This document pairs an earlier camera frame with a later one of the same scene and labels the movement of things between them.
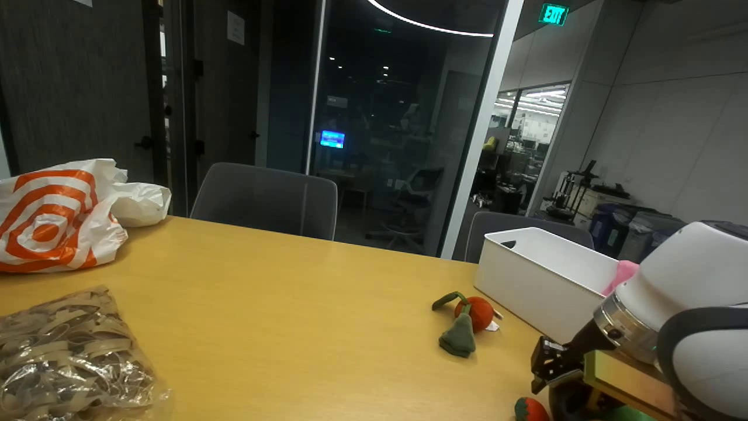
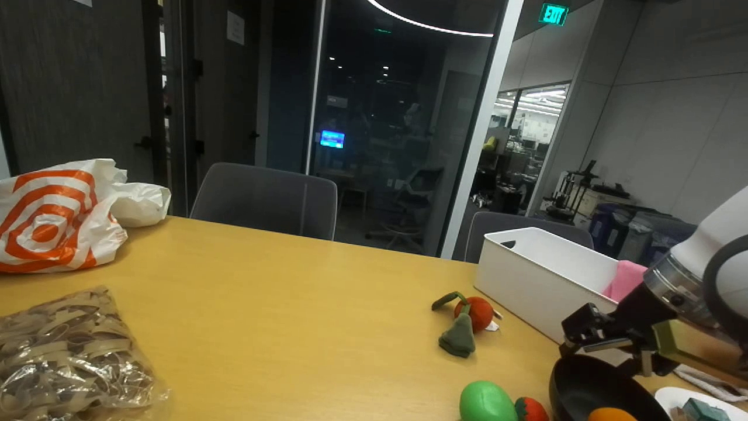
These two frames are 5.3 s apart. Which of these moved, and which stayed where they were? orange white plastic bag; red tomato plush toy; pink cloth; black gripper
Moved: black gripper
Stayed: orange white plastic bag; red tomato plush toy; pink cloth
